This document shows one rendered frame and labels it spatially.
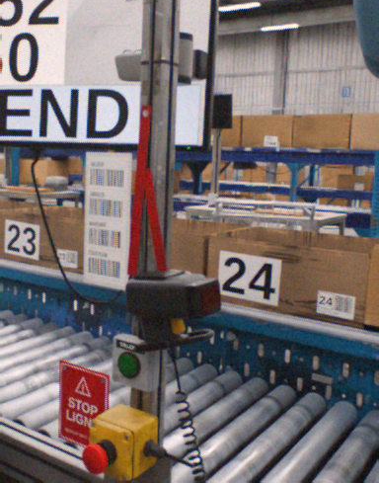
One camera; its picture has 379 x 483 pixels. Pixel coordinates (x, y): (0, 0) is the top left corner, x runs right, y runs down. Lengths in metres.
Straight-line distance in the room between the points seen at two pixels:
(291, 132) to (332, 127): 0.42
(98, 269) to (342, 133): 5.29
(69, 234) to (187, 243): 0.41
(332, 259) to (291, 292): 0.12
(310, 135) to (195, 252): 4.75
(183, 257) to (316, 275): 0.35
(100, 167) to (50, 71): 0.22
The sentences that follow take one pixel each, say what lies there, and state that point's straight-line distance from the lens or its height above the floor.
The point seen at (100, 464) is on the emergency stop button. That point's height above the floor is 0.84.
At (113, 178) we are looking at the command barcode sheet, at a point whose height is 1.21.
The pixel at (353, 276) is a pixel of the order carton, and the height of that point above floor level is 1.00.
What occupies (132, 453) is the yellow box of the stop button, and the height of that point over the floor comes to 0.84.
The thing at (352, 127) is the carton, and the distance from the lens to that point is 6.01.
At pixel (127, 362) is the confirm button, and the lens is 0.82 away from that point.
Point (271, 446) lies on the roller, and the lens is 1.10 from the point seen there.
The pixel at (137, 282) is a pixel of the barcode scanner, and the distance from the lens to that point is 0.75.
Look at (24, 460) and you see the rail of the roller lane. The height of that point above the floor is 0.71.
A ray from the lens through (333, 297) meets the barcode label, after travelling 1.33.
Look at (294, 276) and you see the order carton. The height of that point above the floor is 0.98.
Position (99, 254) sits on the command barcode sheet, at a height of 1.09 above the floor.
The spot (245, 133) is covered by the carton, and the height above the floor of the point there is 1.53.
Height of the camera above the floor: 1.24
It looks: 7 degrees down
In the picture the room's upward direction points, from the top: 2 degrees clockwise
